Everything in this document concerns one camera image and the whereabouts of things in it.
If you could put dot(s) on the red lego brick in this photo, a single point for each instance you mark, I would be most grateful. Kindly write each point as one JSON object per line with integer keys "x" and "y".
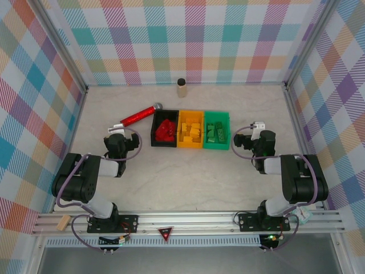
{"x": 159, "y": 139}
{"x": 171, "y": 128}
{"x": 168, "y": 137}
{"x": 160, "y": 132}
{"x": 164, "y": 123}

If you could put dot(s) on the green quarter round lego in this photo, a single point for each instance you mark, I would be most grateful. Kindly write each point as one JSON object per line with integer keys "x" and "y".
{"x": 211, "y": 133}

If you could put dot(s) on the yellow cube lego brick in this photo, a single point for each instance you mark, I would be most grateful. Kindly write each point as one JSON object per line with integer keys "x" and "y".
{"x": 194, "y": 132}

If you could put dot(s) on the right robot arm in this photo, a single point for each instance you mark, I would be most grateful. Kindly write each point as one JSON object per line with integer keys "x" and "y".
{"x": 302, "y": 179}

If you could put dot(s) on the red glitter microphone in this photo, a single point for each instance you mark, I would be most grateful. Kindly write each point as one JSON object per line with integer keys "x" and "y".
{"x": 139, "y": 116}

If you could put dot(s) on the long green lego brick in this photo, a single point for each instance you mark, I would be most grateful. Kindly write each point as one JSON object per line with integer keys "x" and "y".
{"x": 222, "y": 134}

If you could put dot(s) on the black plastic bin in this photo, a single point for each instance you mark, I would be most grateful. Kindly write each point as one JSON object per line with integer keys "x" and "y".
{"x": 164, "y": 144}

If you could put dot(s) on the short green lego brick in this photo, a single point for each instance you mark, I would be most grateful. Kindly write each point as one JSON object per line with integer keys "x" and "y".
{"x": 219, "y": 124}

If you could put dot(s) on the green plastic bin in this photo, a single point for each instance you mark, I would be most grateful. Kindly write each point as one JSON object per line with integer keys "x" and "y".
{"x": 215, "y": 146}

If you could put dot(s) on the yellow plastic bin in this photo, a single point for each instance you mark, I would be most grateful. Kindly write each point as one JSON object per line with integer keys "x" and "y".
{"x": 189, "y": 145}

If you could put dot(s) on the teal paper tag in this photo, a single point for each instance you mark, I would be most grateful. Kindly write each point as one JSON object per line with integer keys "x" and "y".
{"x": 303, "y": 216}

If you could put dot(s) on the wooden bottle with black cap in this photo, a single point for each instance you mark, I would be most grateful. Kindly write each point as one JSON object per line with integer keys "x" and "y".
{"x": 181, "y": 90}

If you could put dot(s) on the small wooden block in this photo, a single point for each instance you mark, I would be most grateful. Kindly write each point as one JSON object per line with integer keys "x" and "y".
{"x": 63, "y": 222}

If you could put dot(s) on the black connector with LED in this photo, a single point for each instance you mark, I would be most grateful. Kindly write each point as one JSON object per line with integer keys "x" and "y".
{"x": 121, "y": 240}
{"x": 271, "y": 238}

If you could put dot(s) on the red triangle sign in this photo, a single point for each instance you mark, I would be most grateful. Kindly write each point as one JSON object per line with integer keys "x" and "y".
{"x": 165, "y": 232}

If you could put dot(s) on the aluminium frame side bar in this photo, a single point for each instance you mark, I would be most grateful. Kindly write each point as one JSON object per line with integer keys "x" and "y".
{"x": 76, "y": 125}
{"x": 297, "y": 122}

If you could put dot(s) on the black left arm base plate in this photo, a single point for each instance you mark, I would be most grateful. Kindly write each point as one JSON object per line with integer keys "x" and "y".
{"x": 128, "y": 223}

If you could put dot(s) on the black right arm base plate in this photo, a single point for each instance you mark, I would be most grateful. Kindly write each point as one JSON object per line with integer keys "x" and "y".
{"x": 248, "y": 223}

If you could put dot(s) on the aluminium mounting rail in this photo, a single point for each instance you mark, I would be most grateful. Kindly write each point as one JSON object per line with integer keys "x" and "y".
{"x": 185, "y": 221}

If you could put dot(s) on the aluminium frame post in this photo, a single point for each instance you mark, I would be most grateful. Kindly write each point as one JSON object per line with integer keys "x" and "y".
{"x": 312, "y": 42}
{"x": 62, "y": 47}

